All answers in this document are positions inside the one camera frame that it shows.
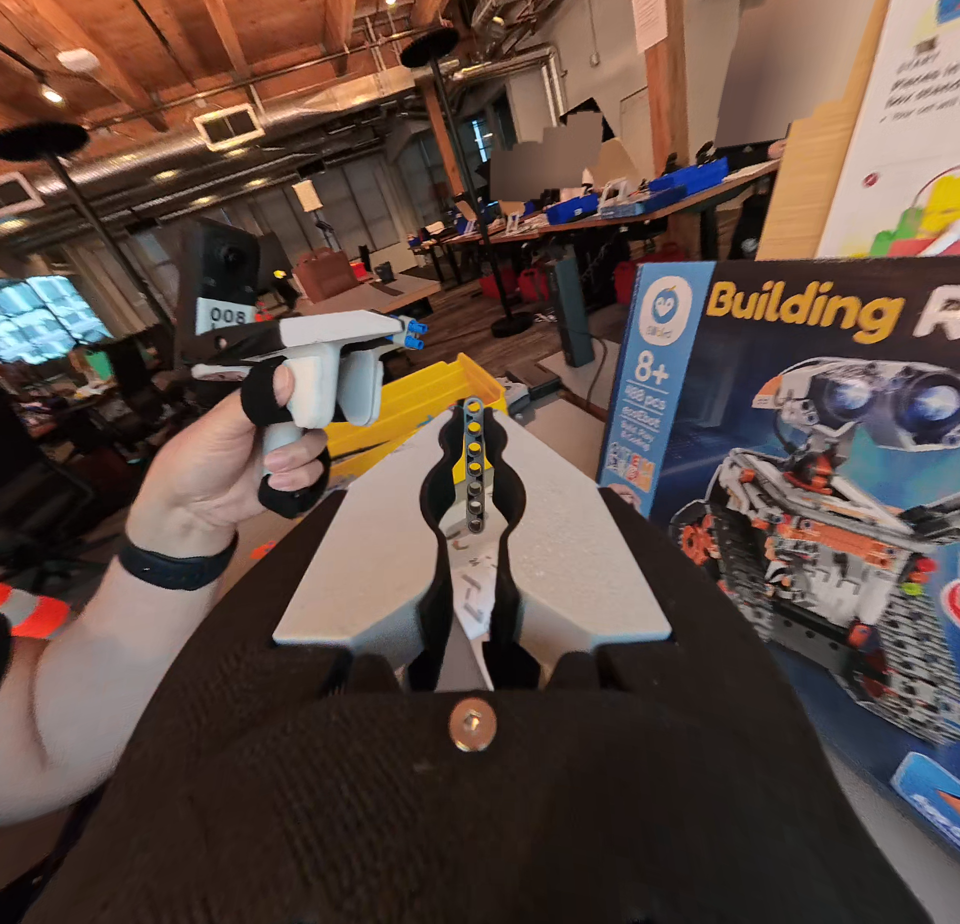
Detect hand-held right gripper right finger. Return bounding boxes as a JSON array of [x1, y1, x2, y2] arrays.
[[487, 407, 674, 693]]

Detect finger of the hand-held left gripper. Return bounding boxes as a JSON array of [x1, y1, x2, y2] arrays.
[[342, 310, 406, 427], [279, 313, 376, 427]]

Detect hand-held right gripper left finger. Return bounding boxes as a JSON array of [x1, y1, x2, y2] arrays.
[[272, 407, 460, 693]]

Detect grey technic beam yellow pins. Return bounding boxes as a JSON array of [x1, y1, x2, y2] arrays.
[[461, 397, 489, 535]]

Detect person's left forearm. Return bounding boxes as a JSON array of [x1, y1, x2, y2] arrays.
[[0, 549, 249, 828]]

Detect grey desk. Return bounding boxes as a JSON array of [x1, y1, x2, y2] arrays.
[[330, 339, 960, 921]]

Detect person's left hand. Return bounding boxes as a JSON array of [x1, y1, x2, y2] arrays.
[[123, 362, 331, 546]]

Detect yellow plastic bin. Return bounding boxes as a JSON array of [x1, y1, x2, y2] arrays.
[[324, 353, 507, 483]]

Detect brown bag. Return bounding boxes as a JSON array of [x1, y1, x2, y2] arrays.
[[292, 249, 361, 303]]

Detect small printed instruction sheet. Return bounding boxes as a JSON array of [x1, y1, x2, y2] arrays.
[[442, 523, 500, 644]]

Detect white ceiling vent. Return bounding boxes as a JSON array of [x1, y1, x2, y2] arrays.
[[193, 103, 265, 151]]

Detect black battery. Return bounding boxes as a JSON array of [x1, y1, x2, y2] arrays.
[[508, 365, 562, 400]]

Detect large display screen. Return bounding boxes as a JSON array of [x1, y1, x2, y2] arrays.
[[0, 275, 114, 363]]

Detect black wristband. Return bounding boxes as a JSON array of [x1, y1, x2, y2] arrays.
[[116, 530, 240, 591]]

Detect black floor lamp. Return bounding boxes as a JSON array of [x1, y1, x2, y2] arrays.
[[399, 26, 535, 338], [0, 122, 177, 333]]

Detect dark computer tower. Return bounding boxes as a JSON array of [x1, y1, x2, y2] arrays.
[[551, 257, 597, 369]]

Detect long wooden workbench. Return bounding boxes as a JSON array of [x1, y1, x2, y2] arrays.
[[442, 161, 781, 265]]

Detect blue robot kit box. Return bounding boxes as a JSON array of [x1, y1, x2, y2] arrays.
[[596, 259, 960, 858]]

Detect rounded wooden board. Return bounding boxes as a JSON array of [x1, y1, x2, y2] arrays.
[[756, 0, 901, 261]]

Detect white paper notice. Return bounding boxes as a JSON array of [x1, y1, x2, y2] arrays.
[[628, 0, 669, 54]]

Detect large printed instruction sheet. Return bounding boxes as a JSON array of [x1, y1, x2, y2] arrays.
[[816, 0, 960, 259]]

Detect orange reflective strap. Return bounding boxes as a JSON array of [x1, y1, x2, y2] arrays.
[[0, 583, 72, 640]]

